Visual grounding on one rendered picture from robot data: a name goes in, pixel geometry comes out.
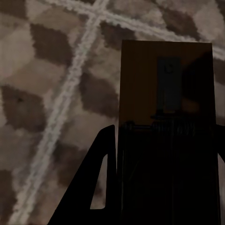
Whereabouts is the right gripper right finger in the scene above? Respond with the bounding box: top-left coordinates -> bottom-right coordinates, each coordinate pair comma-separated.
215,124 -> 225,162

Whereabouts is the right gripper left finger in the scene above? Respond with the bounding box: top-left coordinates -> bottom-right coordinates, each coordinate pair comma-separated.
48,125 -> 119,225

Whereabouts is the mousetrap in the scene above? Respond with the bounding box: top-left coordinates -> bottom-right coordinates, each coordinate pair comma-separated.
117,40 -> 221,225

